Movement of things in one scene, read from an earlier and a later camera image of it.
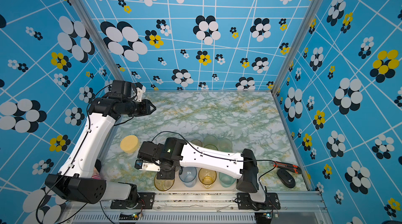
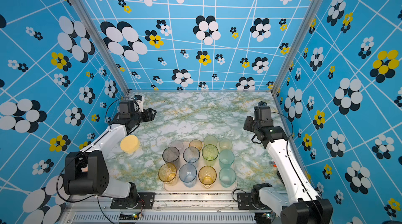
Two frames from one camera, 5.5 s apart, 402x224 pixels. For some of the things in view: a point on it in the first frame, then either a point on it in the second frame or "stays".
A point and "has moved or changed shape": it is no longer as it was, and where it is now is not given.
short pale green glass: x=225 y=145 stays
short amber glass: x=197 y=142 stays
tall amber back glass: x=163 y=185 has moved or changed shape
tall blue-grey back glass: x=188 y=176 stays
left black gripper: x=147 y=108 to x=147 y=115
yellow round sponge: x=129 y=143 stays
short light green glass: x=210 y=140 stays
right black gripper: x=161 y=175 to x=249 y=121
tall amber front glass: x=207 y=177 stays
